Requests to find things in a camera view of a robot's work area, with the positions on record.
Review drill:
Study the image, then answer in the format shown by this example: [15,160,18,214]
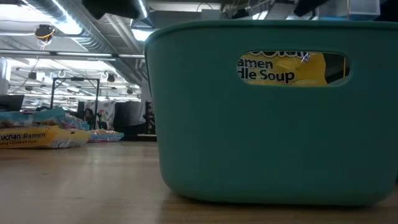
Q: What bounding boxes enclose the green plastic bin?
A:
[144,19,398,208]

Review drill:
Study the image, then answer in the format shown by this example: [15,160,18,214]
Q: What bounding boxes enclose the Maruchan beef ramen pack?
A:
[87,128,125,144]
[0,106,90,131]

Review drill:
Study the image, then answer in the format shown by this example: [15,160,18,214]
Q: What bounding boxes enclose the yellow Maruchan chicken ramen pack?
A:
[237,51,329,87]
[0,125,91,150]

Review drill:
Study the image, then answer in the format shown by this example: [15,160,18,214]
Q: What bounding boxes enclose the black partition panel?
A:
[113,100,147,135]

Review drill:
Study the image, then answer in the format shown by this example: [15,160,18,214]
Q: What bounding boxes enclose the white hanging banner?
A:
[96,100,117,130]

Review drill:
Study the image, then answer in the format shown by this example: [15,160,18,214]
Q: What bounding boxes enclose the person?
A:
[83,107,96,130]

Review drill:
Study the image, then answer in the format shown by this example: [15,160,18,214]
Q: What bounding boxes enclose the grey ceiling beam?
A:
[0,49,146,60]

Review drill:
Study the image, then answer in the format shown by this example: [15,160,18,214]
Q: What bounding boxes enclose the black monitor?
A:
[0,94,25,112]

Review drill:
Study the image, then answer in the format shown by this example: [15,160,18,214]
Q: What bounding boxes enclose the white pillar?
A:
[0,57,12,96]

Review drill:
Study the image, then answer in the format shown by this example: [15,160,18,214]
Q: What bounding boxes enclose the silver ceiling duct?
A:
[18,0,150,88]

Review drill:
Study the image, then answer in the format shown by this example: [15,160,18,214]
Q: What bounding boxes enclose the black metal stand frame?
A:
[49,77,101,131]

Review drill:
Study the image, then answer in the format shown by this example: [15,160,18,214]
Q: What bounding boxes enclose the black yellow ceiling cable reel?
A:
[33,24,57,42]

